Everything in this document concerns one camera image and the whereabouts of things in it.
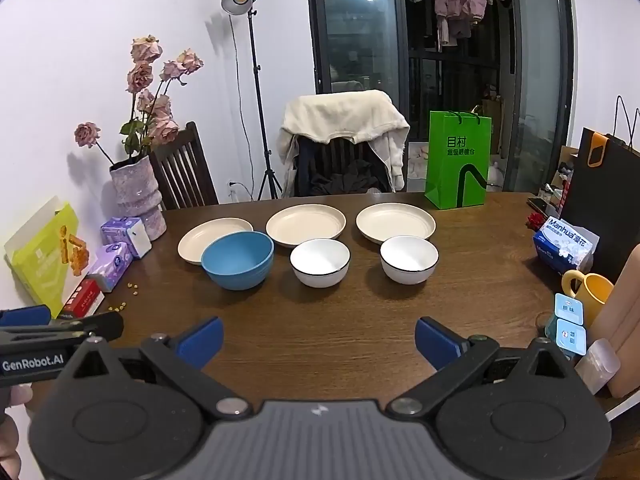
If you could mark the studio light on tripod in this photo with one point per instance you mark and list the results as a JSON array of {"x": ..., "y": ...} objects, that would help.
[{"x": 269, "y": 182}]

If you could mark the white bowl black rim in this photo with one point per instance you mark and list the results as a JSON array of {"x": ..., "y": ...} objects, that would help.
[
  {"x": 320, "y": 263},
  {"x": 408, "y": 260}
]

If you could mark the yellow ceramic mug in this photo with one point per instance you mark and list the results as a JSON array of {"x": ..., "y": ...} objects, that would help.
[{"x": 591, "y": 289}]

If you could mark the black paper shopping bag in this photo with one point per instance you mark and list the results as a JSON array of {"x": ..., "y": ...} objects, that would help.
[{"x": 603, "y": 196}]

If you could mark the dark wooden chair left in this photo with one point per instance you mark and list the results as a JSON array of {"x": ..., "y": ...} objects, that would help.
[{"x": 181, "y": 171}]

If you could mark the dried pink roses bouquet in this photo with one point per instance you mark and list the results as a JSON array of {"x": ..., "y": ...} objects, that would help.
[{"x": 151, "y": 120}]

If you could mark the red gift box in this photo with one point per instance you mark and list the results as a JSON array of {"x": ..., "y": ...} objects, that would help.
[{"x": 85, "y": 300}]

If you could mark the purple textured vase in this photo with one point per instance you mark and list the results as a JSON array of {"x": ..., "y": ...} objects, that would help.
[{"x": 138, "y": 193}]

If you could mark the chair with cream blanket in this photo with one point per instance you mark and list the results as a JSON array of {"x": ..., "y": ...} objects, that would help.
[{"x": 347, "y": 141}]

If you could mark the small red flower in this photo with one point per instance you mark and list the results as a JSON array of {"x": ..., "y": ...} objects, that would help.
[{"x": 535, "y": 221}]

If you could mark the purple tissue pack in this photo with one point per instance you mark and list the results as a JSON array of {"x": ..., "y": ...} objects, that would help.
[
  {"x": 128, "y": 230},
  {"x": 112, "y": 261}
]

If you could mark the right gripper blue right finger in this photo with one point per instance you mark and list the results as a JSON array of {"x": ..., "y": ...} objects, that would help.
[{"x": 458, "y": 363}]

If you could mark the person's left hand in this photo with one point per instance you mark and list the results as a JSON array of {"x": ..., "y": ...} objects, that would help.
[{"x": 10, "y": 460}]

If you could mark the purple tissue pack front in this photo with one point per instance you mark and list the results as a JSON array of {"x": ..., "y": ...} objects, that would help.
[{"x": 112, "y": 261}]

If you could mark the blue plastic bowl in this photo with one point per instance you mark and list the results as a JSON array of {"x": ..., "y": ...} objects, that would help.
[{"x": 239, "y": 261}]

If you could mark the blue Manhua tissue box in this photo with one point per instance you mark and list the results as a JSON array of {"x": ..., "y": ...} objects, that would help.
[{"x": 565, "y": 247}]

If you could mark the purple tissue pack rear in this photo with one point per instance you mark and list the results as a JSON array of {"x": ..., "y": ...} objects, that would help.
[{"x": 128, "y": 230}]

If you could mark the yellow-green snack box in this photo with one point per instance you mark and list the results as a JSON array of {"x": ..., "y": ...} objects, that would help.
[{"x": 49, "y": 255}]

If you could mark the cream plate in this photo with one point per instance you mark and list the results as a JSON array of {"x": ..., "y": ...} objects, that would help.
[
  {"x": 194, "y": 242},
  {"x": 294, "y": 225},
  {"x": 379, "y": 222}
]

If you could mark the black sliding glass door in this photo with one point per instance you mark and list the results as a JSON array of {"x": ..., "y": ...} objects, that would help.
[{"x": 512, "y": 63}]

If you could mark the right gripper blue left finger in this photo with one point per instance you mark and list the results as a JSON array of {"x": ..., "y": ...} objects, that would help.
[{"x": 179, "y": 361}]

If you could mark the green paper shopping bag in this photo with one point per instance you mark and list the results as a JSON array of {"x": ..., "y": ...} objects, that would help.
[{"x": 458, "y": 160}]

